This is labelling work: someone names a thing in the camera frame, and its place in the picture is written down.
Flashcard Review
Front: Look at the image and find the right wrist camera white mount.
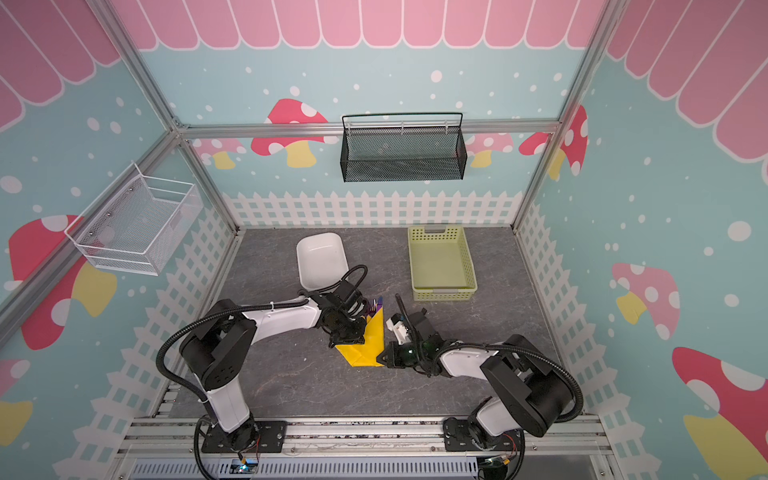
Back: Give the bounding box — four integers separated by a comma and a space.
386, 314, 412, 345

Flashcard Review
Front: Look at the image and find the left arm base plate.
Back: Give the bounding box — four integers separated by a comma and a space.
202, 420, 288, 454

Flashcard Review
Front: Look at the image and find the green perforated plastic basket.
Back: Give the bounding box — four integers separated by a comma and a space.
408, 224, 477, 302

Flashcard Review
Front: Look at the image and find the black mesh wall basket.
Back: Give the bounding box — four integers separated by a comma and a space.
340, 112, 468, 182

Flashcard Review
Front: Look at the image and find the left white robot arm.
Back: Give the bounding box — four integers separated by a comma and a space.
179, 280, 369, 434

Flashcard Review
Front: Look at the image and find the white plastic tub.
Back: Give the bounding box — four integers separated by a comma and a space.
296, 232, 349, 291

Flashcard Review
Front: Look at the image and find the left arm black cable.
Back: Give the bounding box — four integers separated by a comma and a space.
155, 263, 370, 480

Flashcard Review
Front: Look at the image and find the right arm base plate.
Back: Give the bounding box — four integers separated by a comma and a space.
442, 417, 522, 452

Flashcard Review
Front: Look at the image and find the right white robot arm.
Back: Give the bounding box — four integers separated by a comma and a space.
377, 310, 584, 450

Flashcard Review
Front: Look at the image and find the yellow paper napkin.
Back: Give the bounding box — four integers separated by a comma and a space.
336, 307, 385, 367

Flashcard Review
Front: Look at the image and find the white wire wall basket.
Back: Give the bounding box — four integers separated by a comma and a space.
64, 165, 204, 276

